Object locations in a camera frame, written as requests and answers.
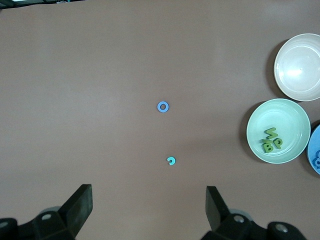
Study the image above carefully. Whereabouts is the blue plate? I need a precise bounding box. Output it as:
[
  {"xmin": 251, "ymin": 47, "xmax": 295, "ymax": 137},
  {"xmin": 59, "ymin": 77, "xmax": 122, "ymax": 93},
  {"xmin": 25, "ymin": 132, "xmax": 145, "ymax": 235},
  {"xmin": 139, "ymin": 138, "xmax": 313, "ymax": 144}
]
[{"xmin": 306, "ymin": 120, "xmax": 320, "ymax": 176}]

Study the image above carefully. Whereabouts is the blue letter O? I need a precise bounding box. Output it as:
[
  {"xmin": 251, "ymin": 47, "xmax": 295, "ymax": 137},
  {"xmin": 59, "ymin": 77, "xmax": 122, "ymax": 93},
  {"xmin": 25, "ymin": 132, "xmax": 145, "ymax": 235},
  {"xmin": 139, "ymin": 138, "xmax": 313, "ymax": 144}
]
[{"xmin": 156, "ymin": 101, "xmax": 170, "ymax": 114}]

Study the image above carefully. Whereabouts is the green letter B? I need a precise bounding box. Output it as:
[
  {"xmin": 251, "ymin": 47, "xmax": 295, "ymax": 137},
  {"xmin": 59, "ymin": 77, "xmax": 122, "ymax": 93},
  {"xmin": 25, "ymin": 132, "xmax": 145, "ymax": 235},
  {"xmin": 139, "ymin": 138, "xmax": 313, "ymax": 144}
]
[{"xmin": 261, "ymin": 141, "xmax": 274, "ymax": 154}]

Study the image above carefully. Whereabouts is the green capital letter N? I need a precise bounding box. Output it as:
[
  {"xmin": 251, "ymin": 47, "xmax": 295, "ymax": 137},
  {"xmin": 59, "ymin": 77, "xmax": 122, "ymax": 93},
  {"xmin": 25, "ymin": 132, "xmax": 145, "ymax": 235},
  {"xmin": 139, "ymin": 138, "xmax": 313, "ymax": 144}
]
[{"xmin": 264, "ymin": 128, "xmax": 279, "ymax": 140}]

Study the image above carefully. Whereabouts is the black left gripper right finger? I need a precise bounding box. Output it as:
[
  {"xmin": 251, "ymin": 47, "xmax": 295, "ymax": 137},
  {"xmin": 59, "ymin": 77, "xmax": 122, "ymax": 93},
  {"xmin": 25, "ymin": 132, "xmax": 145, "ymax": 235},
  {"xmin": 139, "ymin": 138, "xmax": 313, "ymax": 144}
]
[{"xmin": 201, "ymin": 186, "xmax": 306, "ymax": 240}]

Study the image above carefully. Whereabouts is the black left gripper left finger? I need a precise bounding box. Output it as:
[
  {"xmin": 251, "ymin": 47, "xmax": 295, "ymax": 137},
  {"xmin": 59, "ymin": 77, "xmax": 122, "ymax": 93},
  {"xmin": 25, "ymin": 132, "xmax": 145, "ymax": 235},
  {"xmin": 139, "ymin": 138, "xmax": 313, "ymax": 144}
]
[{"xmin": 0, "ymin": 184, "xmax": 94, "ymax": 240}]

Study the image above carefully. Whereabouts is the green plate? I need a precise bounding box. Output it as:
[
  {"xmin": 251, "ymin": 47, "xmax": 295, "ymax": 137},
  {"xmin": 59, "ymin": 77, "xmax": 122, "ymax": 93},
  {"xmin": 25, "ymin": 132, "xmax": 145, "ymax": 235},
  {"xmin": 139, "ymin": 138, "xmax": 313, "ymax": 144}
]
[{"xmin": 246, "ymin": 98, "xmax": 312, "ymax": 165}]

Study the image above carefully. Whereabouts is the beige plate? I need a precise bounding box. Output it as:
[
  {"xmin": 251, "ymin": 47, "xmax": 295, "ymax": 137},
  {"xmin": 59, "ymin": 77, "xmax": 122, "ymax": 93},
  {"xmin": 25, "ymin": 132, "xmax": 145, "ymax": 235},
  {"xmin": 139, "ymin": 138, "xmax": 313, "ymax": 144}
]
[{"xmin": 273, "ymin": 33, "xmax": 320, "ymax": 102}]

